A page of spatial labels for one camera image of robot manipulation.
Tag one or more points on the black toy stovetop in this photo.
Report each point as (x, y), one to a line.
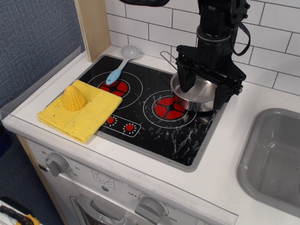
(148, 120)

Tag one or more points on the yellow folded cloth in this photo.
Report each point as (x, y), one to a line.
(84, 122)

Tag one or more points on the white ladle blue handle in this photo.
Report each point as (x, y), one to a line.
(128, 52)

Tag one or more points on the yellow object bottom left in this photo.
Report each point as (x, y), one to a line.
(27, 220)

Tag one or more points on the yellow toy corn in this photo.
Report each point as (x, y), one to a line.
(73, 99)

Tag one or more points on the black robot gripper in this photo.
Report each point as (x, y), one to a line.
(212, 61)

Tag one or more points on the grey oven knob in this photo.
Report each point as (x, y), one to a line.
(56, 164)
(150, 209)

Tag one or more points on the grey left oven knob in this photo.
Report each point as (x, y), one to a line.
(56, 164)

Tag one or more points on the wooden side post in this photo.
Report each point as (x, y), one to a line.
(94, 26)

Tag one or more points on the grey sink basin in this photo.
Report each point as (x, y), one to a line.
(269, 168)

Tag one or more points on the white toy oven front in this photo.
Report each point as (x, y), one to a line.
(88, 197)

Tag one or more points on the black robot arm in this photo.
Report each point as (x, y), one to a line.
(222, 18)

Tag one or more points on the steel pot with handle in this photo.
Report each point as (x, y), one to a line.
(200, 98)

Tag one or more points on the grey right oven knob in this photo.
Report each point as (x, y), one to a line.
(150, 209)

